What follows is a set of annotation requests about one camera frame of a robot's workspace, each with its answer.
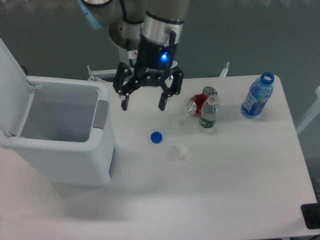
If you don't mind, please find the clear green-label water bottle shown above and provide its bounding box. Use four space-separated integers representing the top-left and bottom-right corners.
199 93 219 129

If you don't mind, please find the black device at table edge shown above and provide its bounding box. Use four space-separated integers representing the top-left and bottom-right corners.
301 203 320 230

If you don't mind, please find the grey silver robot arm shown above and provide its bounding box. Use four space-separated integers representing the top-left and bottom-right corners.
78 0 190 111

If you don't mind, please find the crumpled white paper ball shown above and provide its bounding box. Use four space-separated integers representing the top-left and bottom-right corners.
171 142 189 161

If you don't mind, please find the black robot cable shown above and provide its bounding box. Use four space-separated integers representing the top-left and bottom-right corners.
119 0 141 68

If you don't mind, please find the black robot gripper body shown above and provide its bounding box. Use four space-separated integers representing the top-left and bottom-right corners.
134 35 178 87

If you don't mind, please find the blue bottle cap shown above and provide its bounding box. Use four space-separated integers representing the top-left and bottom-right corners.
150 131 163 144

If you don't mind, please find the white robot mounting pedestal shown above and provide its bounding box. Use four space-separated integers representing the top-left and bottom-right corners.
86 22 179 82

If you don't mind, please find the blue plastic drink bottle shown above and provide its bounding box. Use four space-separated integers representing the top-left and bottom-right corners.
241 71 275 119

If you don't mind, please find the white lidded trash can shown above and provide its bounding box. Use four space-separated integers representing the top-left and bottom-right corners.
0 43 115 187

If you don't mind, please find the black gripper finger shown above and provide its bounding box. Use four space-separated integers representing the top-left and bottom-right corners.
157 66 184 111
112 62 134 111

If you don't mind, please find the white furniture at right edge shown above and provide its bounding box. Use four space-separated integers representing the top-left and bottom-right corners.
295 86 320 135

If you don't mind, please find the crushed red soda can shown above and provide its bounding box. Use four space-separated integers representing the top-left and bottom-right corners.
186 86 218 116

